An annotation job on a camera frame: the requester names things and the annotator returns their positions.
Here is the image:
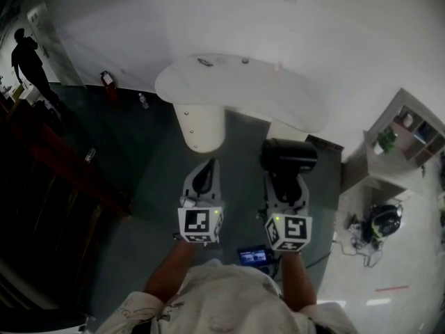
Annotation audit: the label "small black monitor screen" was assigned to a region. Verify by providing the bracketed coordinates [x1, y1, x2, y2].
[236, 244, 276, 267]

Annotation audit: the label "red fire extinguisher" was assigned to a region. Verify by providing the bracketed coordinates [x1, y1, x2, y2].
[99, 70, 118, 100]

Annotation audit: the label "person's left forearm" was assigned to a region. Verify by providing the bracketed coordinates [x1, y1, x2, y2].
[143, 239, 196, 306]

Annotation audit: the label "grey door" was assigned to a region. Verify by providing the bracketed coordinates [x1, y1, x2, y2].
[26, 1, 87, 88]

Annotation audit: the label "black backpack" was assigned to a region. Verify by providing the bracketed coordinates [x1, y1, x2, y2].
[360, 202, 405, 249]

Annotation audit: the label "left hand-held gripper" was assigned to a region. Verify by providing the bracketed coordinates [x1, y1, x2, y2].
[172, 158, 225, 247]

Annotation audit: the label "tangled floor cables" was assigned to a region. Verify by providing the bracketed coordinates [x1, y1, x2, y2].
[332, 217, 385, 269]

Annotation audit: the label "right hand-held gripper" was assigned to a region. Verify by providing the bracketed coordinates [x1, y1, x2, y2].
[263, 171, 313, 254]

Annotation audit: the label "white table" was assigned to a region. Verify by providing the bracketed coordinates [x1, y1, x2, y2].
[154, 52, 330, 153]

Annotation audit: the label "light wooden shelf unit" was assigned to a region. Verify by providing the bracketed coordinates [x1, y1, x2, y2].
[341, 87, 445, 197]

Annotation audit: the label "dark red wooden cabinet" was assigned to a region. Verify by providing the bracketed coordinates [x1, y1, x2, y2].
[0, 97, 134, 312]

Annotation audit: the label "white cardboard box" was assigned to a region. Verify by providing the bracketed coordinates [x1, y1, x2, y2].
[10, 82, 43, 102]

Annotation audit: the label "person's right forearm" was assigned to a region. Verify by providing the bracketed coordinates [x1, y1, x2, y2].
[279, 250, 318, 313]

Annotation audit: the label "person's white printed shirt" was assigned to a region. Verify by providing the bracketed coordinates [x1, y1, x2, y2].
[95, 257, 359, 334]

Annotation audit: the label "green potted plant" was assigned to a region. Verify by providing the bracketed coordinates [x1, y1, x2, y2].
[372, 126, 398, 155]

